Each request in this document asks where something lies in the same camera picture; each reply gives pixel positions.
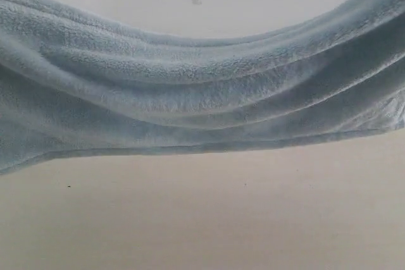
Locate light blue terry towel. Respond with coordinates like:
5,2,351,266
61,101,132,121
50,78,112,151
1,0,404,174

